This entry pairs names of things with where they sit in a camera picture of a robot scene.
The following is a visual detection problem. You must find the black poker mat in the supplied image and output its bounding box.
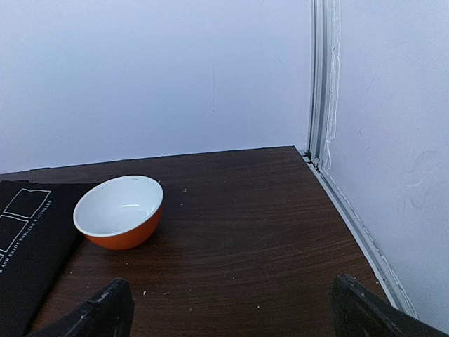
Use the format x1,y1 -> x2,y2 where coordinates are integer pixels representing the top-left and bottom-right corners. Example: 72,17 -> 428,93
1,180 -> 94,336

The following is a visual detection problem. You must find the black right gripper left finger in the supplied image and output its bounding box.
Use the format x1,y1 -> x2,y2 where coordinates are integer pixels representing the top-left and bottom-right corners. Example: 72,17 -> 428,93
31,278 -> 134,336

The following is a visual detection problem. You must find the aluminium corner post right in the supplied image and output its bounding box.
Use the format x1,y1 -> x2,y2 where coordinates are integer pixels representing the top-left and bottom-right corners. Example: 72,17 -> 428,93
306,1 -> 341,172

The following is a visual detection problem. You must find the orange bowl white inside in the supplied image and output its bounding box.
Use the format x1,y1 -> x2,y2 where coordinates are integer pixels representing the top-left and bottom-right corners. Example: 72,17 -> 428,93
73,176 -> 164,250

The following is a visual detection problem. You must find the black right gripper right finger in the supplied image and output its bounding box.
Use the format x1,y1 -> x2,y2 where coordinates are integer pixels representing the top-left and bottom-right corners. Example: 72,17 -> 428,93
331,275 -> 448,337

